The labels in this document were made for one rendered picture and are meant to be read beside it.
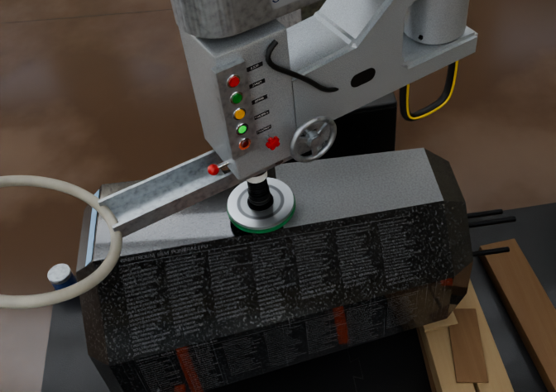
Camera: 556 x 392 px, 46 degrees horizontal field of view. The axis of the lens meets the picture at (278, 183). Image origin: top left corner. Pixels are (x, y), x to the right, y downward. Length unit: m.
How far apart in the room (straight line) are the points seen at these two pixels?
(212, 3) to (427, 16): 0.73
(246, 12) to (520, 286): 1.81
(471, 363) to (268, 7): 1.53
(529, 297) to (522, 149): 0.96
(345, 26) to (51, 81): 2.86
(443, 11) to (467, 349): 1.24
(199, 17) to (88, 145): 2.39
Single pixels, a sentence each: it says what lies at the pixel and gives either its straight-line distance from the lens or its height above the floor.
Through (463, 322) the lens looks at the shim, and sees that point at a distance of 2.63.
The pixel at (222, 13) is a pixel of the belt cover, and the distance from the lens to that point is 1.52.
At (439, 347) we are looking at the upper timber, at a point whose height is 0.20.
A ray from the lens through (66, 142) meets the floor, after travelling 3.92.
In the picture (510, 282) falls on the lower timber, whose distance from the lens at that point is 2.92.
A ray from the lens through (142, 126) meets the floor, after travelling 3.85.
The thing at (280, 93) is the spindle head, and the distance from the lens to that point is 1.71.
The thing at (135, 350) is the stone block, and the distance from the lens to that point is 2.19.
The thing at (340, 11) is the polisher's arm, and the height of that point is 1.43.
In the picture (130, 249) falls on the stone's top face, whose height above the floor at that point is 0.82.
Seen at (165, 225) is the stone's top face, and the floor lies 0.82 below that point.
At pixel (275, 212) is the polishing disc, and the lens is 2.06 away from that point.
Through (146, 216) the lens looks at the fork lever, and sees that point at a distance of 1.82.
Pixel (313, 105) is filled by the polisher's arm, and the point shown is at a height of 1.26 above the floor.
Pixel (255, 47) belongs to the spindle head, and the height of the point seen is 1.52.
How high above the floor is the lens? 2.43
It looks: 46 degrees down
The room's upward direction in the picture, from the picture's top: 8 degrees counter-clockwise
